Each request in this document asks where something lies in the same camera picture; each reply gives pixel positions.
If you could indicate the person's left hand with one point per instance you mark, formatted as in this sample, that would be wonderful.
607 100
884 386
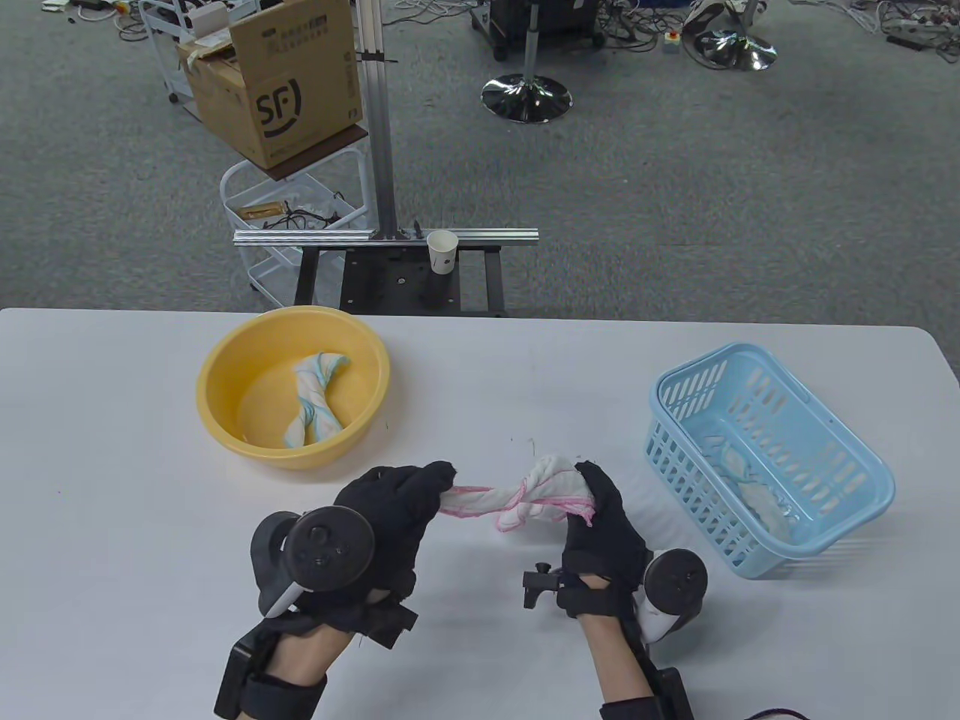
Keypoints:
397 502

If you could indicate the person's right hand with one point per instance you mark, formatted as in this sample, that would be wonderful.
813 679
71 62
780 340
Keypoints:
607 547

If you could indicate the pink-trimmed white dish cloth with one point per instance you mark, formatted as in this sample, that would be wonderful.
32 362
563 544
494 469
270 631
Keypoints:
551 487

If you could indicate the blue-trimmed white dish cloth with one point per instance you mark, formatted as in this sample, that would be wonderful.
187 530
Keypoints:
757 502
315 397

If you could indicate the person's right forearm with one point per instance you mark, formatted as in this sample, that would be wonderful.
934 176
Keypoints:
619 660

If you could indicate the person's left forearm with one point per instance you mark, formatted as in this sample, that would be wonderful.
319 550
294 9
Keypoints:
307 656

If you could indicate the black right hand controller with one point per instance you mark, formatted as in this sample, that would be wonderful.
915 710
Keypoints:
675 581

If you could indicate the black hand controller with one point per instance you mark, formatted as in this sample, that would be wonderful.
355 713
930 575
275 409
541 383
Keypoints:
330 551
675 581

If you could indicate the black right glove sensor box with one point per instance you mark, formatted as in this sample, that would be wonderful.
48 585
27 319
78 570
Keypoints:
536 585

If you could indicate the black glove sensor box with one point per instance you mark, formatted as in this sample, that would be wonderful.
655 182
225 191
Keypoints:
390 624
536 585

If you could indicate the black left hand controller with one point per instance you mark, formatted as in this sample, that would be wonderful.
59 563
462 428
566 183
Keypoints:
330 551

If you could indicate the black left glove sensor box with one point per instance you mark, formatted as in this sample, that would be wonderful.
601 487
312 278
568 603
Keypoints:
390 624

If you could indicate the yellow plastic basin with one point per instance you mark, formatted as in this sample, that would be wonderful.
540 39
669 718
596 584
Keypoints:
247 375

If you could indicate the black metal stand base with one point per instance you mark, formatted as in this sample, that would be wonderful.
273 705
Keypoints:
390 281

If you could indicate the white paper cup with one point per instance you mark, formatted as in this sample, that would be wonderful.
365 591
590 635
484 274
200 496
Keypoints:
442 251

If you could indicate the light blue plastic basket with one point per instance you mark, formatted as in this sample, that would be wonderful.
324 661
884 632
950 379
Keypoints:
862 469

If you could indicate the small brown box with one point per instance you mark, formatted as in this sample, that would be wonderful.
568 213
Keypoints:
262 210

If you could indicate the brown wooden board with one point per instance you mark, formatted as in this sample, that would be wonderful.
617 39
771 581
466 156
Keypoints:
322 150

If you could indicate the chrome stool base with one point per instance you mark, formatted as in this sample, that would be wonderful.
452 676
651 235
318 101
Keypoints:
731 52
525 97

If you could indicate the brown cardboard box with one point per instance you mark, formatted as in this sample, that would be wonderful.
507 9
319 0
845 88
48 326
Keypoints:
285 75

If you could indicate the black equipment case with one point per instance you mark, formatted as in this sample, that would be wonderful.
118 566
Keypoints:
555 19

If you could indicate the white metal trolley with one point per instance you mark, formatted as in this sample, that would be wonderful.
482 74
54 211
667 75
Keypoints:
147 22

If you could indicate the black power strip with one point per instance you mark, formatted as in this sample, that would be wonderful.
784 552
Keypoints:
907 39

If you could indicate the aluminium profile frame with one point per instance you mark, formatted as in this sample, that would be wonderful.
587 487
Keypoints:
379 112

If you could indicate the red button switch box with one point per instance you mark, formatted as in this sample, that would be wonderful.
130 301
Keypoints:
672 39

